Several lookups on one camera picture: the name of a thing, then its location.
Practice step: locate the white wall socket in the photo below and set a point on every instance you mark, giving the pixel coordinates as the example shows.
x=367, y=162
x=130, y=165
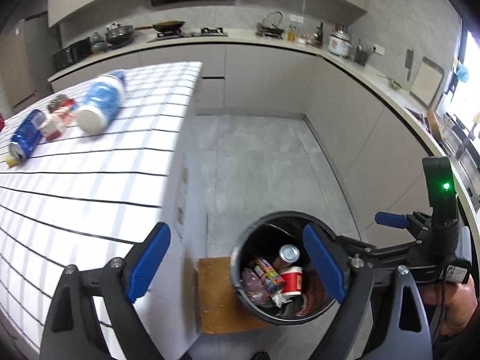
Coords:
x=378, y=49

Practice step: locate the small seasoning jars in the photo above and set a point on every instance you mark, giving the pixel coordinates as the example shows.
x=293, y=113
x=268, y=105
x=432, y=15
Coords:
x=305, y=38

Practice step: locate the island socket panel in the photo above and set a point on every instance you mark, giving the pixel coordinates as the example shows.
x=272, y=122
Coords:
x=182, y=213

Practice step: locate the blue drink can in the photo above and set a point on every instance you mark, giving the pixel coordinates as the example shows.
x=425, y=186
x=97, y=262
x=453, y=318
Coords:
x=27, y=133

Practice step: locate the pink clear plastic bag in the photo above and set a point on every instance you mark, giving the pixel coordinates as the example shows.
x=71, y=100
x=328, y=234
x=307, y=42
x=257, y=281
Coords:
x=251, y=283

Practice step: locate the red white cigarette pack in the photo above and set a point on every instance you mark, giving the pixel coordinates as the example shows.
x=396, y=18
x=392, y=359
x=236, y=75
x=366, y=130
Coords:
x=52, y=129
x=66, y=111

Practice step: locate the orange juice bottle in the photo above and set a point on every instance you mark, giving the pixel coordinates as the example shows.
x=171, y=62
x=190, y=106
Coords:
x=291, y=35

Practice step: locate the black gas hob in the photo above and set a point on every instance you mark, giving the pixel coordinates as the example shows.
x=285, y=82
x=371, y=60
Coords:
x=187, y=34

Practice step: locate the green ceramic vase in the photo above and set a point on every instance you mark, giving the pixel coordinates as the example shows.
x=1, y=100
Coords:
x=96, y=37

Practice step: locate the beige refrigerator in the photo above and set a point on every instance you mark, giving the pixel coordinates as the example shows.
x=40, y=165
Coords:
x=22, y=63

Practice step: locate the colourful snack wrapper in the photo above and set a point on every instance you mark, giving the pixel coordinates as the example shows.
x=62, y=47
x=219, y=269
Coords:
x=268, y=273

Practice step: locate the round wooden board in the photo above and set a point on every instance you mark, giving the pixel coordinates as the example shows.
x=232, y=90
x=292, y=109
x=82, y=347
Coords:
x=435, y=123

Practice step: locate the bowl with green vegetables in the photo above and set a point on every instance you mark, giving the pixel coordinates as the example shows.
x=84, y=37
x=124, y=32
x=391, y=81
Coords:
x=395, y=83

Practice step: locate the double wall switch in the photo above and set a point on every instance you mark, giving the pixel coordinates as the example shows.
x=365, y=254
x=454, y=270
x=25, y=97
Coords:
x=297, y=18

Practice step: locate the bright window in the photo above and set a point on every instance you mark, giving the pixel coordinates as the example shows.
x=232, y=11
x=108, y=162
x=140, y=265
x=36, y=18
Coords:
x=468, y=75

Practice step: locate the black yellow labelled tin can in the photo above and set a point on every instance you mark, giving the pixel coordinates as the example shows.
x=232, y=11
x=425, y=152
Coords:
x=288, y=253

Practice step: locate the blue white paper tub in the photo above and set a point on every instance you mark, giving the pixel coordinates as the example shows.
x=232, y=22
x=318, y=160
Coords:
x=101, y=101

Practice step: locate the white tiled kitchen island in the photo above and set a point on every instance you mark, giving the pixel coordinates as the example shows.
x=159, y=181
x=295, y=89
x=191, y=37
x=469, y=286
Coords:
x=191, y=210

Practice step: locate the black microwave oven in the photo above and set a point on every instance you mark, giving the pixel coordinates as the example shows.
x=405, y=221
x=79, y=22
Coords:
x=71, y=55

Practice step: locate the frying pan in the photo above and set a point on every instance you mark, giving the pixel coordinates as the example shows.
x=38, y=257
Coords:
x=168, y=26

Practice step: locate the white rice cooker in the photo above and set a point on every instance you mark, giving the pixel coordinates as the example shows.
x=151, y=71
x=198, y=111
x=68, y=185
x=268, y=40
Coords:
x=339, y=45

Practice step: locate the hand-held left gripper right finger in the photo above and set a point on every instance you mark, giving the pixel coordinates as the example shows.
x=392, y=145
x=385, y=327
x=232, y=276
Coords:
x=324, y=266

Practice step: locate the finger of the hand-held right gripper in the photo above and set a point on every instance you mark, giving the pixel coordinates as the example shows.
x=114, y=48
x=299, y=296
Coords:
x=390, y=219
x=378, y=251

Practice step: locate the red paper cup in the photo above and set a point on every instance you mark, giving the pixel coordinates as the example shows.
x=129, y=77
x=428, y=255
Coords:
x=290, y=283

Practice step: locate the dark glass bottle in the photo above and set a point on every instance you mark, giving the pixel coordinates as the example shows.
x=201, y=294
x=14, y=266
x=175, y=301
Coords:
x=319, y=35

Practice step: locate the person's right hand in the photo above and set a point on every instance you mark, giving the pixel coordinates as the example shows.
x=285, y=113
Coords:
x=461, y=307

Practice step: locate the grey kitchen base cabinets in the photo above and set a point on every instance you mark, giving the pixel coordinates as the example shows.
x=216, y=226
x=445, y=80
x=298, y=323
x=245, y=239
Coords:
x=262, y=78

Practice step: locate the black lidded wok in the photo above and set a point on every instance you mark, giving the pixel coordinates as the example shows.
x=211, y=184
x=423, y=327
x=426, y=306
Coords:
x=120, y=34

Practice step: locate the green ceramic teapot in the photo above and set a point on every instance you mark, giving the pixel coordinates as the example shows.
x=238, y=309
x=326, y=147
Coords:
x=98, y=47

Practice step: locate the brown wooden stool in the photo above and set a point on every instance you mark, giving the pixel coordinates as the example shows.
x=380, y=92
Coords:
x=213, y=296

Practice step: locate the black utensil holder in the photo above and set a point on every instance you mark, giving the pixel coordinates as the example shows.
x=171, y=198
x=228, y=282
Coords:
x=362, y=58

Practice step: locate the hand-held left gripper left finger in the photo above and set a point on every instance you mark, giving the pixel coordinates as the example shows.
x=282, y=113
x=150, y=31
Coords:
x=148, y=262

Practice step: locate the beige cutting board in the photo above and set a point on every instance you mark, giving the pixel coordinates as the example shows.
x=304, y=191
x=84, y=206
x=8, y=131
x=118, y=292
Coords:
x=425, y=80

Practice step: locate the white wrapper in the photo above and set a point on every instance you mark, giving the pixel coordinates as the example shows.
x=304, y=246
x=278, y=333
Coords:
x=279, y=299

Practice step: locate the steel kitchen sink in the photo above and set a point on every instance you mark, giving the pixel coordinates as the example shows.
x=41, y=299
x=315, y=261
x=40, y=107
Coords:
x=465, y=157

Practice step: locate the black plastic bucket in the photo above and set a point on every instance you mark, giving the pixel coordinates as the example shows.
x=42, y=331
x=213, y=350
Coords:
x=258, y=238

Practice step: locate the hanging cleaver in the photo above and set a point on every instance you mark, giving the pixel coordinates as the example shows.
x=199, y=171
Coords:
x=409, y=63

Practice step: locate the blue hanging cloth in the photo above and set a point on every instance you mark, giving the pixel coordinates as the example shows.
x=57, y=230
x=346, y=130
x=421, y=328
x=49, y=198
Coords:
x=462, y=72

